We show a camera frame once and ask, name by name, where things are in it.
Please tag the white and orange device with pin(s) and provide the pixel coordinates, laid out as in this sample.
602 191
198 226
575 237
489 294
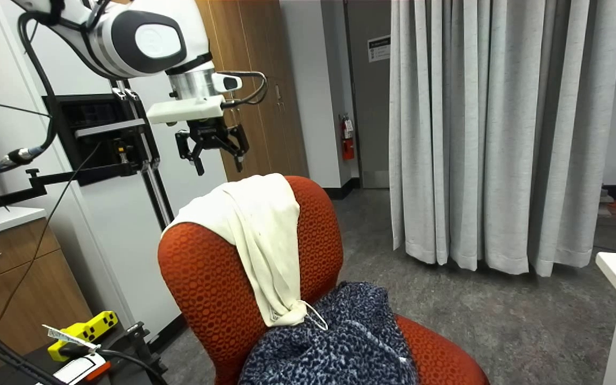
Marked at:
81 369

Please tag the white jersey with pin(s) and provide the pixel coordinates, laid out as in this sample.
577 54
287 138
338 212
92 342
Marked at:
265 224

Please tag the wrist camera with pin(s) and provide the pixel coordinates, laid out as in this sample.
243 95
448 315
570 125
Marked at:
185 110

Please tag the wooden drawer cabinet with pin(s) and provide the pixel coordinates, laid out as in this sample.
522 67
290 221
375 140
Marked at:
30 278

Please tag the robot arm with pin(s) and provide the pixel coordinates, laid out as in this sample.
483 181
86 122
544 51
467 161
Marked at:
126 43

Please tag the black wall panel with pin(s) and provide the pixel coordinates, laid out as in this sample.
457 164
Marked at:
94 112

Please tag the blue speckled blanket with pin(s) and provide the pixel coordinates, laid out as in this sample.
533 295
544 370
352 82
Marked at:
340 342

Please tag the aluminium rail stand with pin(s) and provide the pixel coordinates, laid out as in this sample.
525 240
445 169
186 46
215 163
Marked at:
153 182

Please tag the yellow power strip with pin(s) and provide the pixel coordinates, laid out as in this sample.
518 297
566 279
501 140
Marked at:
86 329

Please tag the tall wooden cabinet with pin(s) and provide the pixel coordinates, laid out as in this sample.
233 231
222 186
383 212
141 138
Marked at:
276 128

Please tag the grey curtain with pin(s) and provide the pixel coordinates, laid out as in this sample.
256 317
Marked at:
500 133

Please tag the orange upholstered chair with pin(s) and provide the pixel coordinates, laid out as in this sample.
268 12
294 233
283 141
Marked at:
206 278

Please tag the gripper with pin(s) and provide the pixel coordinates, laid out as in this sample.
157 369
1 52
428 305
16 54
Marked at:
209 133

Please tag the red fire extinguisher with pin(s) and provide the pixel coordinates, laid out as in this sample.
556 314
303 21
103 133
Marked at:
347 140

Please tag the grey door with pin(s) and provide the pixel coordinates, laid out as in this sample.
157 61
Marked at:
369 117

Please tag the white paper door sign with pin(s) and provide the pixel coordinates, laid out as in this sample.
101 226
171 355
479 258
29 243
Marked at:
379 49

